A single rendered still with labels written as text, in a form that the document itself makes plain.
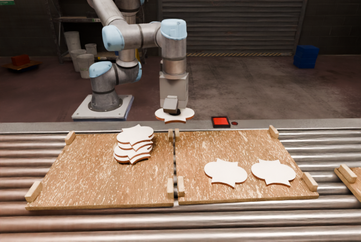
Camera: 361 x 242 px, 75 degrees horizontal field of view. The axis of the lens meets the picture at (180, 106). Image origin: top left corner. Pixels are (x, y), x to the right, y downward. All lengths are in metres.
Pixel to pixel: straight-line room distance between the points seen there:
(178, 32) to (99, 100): 0.73
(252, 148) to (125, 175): 0.47
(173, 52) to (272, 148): 0.52
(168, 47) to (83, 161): 0.49
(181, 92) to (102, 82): 0.60
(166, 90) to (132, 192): 0.32
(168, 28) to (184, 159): 0.44
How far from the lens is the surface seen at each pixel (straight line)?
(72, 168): 0.88
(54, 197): 0.80
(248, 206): 0.75
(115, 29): 0.74
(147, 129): 0.90
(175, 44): 0.69
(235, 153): 0.88
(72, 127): 1.15
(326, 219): 0.80
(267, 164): 0.85
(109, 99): 1.30
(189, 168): 0.80
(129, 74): 1.28
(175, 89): 0.74
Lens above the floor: 1.47
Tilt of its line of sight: 27 degrees down
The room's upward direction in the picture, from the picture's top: straight up
